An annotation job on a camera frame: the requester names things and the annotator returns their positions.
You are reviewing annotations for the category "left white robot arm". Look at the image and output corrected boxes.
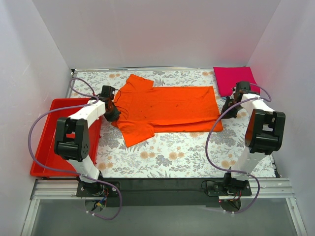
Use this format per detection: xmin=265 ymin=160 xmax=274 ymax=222
xmin=54 ymin=86 xmax=121 ymax=197

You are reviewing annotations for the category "floral patterned table mat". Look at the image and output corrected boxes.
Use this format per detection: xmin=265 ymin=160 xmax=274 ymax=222
xmin=73 ymin=69 xmax=276 ymax=178

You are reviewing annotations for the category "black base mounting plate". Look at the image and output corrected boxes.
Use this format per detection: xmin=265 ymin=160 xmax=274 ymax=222
xmin=76 ymin=178 xmax=252 ymax=207

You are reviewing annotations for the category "purple cable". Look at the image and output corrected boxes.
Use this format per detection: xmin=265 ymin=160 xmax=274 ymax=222
xmin=28 ymin=77 xmax=123 ymax=221
xmin=205 ymin=82 xmax=273 ymax=214

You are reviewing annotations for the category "red plastic bin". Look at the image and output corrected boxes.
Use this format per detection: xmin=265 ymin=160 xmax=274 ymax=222
xmin=30 ymin=98 xmax=105 ymax=178

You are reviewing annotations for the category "folded magenta t shirt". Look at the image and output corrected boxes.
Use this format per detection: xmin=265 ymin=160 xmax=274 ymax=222
xmin=213 ymin=67 xmax=256 ymax=97

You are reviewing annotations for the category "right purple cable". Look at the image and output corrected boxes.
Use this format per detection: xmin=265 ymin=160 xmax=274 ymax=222
xmin=205 ymin=82 xmax=273 ymax=214

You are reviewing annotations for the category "orange t shirt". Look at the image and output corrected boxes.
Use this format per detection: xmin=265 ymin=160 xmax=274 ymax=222
xmin=112 ymin=74 xmax=223 ymax=147

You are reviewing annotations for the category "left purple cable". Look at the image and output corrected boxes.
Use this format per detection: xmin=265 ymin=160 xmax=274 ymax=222
xmin=28 ymin=77 xmax=123 ymax=221

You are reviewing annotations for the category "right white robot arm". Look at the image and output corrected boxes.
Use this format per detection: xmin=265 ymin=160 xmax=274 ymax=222
xmin=221 ymin=81 xmax=286 ymax=196

